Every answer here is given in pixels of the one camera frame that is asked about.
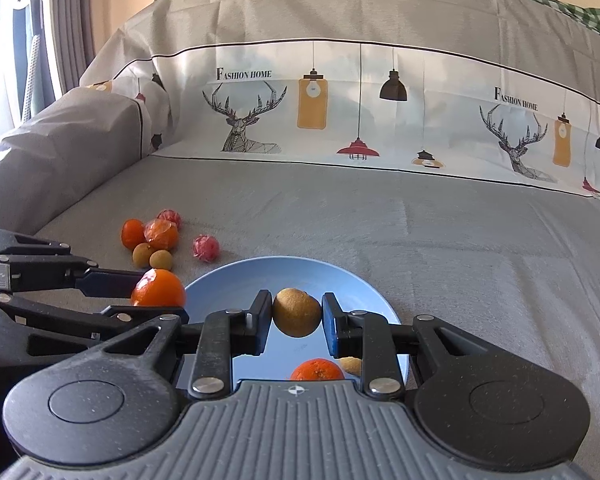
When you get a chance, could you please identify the plastic-wrapped orange mandarin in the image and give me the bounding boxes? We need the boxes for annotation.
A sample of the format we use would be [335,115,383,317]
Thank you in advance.
[130,268,187,308]
[143,218,179,251]

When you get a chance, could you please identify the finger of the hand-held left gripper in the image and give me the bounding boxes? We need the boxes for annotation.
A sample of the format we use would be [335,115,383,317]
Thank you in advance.
[0,295,191,357]
[0,225,148,302]

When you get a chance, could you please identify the grey curtain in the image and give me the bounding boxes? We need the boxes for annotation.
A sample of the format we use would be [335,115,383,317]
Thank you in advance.
[42,0,117,103]

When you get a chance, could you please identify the bare orange mandarin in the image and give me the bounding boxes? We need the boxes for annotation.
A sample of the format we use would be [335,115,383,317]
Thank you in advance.
[290,358,346,382]
[120,218,147,250]

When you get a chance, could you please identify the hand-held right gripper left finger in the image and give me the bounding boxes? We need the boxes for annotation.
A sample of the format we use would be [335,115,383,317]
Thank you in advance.
[100,290,273,399]

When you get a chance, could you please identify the blue plate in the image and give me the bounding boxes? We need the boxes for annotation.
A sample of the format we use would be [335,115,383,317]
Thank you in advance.
[182,256,410,390]

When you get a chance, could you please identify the large brown longan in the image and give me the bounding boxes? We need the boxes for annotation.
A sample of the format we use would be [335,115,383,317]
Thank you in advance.
[272,287,324,339]

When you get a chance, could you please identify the red plastic-wrapped fruit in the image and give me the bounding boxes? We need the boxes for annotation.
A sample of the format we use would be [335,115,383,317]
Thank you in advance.
[192,234,221,264]
[156,208,183,231]

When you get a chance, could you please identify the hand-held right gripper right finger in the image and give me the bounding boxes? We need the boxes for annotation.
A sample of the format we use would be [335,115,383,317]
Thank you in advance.
[321,291,486,397]

